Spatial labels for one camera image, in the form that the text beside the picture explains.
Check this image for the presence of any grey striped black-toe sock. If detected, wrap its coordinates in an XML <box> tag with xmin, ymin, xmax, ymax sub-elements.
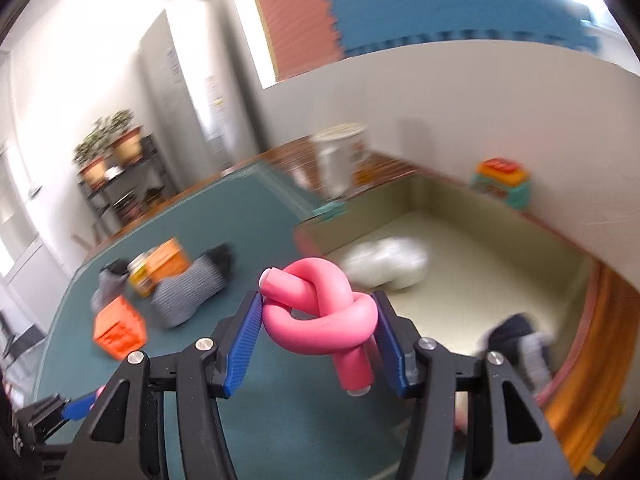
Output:
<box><xmin>151</xmin><ymin>243</ymin><xmax>235</xmax><ymax>330</ymax></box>

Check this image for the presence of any orange grid cube block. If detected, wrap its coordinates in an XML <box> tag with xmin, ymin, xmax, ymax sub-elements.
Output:
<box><xmin>92</xmin><ymin>295</ymin><xmax>148</xmax><ymax>361</ymax></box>

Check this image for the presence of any potted plant left pot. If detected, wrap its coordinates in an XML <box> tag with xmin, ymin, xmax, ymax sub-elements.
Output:
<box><xmin>74</xmin><ymin>130</ymin><xmax>108</xmax><ymax>188</ymax></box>

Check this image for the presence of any potted plant right pot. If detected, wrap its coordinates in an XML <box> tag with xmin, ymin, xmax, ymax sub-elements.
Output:
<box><xmin>104</xmin><ymin>108</ymin><xmax>142</xmax><ymax>167</ymax></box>

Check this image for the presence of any clear plastic bag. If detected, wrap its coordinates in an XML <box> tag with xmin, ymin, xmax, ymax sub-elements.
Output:
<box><xmin>340</xmin><ymin>236</ymin><xmax>430</xmax><ymax>290</ymax></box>

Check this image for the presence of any blue foam puzzle mat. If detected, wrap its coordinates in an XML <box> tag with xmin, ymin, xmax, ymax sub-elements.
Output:
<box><xmin>330</xmin><ymin>0</ymin><xmax>599</xmax><ymax>56</ymax></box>

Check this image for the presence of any teal orange toy bus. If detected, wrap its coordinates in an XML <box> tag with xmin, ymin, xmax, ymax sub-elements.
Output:
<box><xmin>470</xmin><ymin>157</ymin><xmax>530</xmax><ymax>210</ymax></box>

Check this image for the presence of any white cartoon mug with lid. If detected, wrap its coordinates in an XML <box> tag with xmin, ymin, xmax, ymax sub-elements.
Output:
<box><xmin>309</xmin><ymin>122</ymin><xmax>369</xmax><ymax>200</ymax></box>

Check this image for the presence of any green desk mat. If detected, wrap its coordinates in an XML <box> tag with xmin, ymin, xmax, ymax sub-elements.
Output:
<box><xmin>32</xmin><ymin>162</ymin><xmax>412</xmax><ymax>479</ymax></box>

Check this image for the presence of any small grey black sock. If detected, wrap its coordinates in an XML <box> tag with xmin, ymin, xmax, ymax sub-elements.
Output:
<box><xmin>91</xmin><ymin>259</ymin><xmax>129</xmax><ymax>315</ymax></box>

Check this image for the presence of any red foam puzzle mat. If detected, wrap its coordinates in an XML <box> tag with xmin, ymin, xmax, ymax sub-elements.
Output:
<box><xmin>255</xmin><ymin>0</ymin><xmax>345</xmax><ymax>81</ymax></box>

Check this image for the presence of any navy white striped sock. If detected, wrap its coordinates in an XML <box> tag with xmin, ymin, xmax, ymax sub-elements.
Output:
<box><xmin>483</xmin><ymin>313</ymin><xmax>553</xmax><ymax>394</ymax></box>

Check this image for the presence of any orange letter cube block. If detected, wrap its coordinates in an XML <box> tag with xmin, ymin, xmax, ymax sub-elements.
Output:
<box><xmin>145</xmin><ymin>237</ymin><xmax>192</xmax><ymax>285</ymax></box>

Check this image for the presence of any potted plant pot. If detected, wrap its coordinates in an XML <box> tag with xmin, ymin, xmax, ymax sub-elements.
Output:
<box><xmin>74</xmin><ymin>130</ymin><xmax>108</xmax><ymax>188</ymax></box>
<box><xmin>104</xmin><ymin>108</ymin><xmax>142</xmax><ymax>167</ymax></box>

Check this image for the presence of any red rectangular tin box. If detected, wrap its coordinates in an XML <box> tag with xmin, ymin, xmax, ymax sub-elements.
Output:
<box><xmin>294</xmin><ymin>172</ymin><xmax>602</xmax><ymax>405</ymax></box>

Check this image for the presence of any pink knotted foam tube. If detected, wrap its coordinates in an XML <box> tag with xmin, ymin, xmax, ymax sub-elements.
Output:
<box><xmin>258</xmin><ymin>257</ymin><xmax>378</xmax><ymax>396</ymax></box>

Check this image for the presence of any black metal plant shelf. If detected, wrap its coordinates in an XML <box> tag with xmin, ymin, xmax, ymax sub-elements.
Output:
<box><xmin>77</xmin><ymin>134</ymin><xmax>180</xmax><ymax>236</ymax></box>

